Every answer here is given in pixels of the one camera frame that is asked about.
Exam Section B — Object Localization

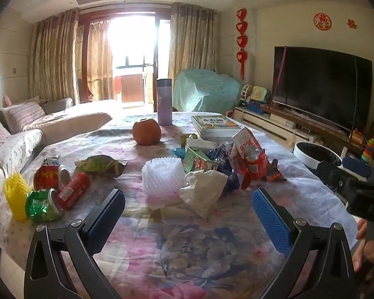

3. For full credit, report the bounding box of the black television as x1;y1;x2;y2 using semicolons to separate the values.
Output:
273;46;373;133

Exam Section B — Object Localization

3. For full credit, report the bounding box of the white book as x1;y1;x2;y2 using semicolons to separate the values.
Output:
199;127;243;135
201;132;244;140

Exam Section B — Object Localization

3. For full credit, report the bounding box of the red snack wrapper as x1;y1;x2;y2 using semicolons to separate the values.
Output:
237;148;268;190

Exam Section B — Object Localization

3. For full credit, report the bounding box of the dark orange wrapper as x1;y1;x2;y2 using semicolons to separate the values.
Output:
262;159;287;183

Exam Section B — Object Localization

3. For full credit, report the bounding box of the beige patterned curtain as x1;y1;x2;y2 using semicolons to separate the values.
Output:
29;9;81;105
168;2;218;82

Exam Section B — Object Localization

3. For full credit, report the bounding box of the small red can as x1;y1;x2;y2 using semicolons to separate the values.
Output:
57;172;92;211

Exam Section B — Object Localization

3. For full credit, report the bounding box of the yellow foam fruit net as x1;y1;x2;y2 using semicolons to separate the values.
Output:
4;174;32;222

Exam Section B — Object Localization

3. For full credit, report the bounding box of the light fabric sofa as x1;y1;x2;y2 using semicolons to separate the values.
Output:
0;96;114;256

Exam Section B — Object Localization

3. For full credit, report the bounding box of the orange fruit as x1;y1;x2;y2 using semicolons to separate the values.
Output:
132;119;162;146

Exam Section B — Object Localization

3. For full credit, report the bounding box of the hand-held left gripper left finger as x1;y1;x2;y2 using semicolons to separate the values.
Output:
24;188;126;299

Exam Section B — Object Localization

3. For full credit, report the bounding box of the yellow and green toy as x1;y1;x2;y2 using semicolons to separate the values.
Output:
251;86;269;103

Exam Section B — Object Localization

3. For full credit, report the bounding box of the white foam fruit net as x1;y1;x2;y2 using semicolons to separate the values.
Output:
141;157;187;198

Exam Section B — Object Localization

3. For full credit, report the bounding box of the flat green wrapper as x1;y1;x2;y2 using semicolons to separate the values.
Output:
74;155;128;176

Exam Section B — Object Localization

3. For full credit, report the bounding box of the white tv cabinet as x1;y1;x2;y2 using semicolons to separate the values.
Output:
234;103;353;162

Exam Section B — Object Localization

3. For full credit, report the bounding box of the colourful stacking ring toy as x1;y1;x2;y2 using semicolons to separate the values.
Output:
362;139;374;164

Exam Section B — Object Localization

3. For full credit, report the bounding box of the round red paper cutting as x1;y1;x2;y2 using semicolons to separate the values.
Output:
313;13;332;31

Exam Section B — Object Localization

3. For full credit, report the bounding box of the white and red carton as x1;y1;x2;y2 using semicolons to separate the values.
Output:
231;127;263;160

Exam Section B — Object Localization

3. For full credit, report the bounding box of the thin pink rod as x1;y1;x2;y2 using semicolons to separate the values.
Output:
273;46;288;100

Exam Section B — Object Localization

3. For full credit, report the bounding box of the white trash bin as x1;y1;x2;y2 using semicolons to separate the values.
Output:
293;142;352;175

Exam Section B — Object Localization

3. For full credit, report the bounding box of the purple thermos bottle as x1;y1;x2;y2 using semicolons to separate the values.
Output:
157;78;173;127

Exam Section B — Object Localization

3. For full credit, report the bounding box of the red hanging towel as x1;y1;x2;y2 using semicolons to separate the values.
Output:
121;74;144;103

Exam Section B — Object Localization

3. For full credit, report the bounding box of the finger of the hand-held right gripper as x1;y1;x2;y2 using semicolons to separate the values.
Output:
342;156;374;182
316;161;359;194

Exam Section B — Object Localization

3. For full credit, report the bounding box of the green drink carton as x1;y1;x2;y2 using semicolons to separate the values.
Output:
182;147;220;173

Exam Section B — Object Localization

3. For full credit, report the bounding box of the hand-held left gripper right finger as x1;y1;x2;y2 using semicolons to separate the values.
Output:
252;188;357;299

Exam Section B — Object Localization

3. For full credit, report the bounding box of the yellow snack wrapper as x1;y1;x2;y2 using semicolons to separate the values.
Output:
180;132;198;147

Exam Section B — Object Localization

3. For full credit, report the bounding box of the green snack cup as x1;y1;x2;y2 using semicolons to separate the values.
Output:
25;188;64;223

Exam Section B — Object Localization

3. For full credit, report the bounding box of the book with green cover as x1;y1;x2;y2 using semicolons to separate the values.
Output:
191;115;241;131

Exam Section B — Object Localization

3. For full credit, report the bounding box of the crumpled white tissue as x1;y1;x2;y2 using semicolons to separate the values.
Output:
179;170;229;219

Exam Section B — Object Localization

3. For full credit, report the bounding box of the blue snack wrapper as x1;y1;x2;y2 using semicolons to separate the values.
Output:
206;148;240;194

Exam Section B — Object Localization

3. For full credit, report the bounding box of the person's right hand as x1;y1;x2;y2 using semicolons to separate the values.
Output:
352;219;374;272

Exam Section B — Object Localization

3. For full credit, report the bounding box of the teal covered armchair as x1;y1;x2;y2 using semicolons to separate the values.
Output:
172;69;242;114

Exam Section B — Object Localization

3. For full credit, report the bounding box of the red hanging heart decoration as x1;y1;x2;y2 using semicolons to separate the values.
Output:
236;8;249;80

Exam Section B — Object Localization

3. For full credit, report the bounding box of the sheer brown curtain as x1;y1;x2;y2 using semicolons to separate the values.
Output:
87;21;114;102

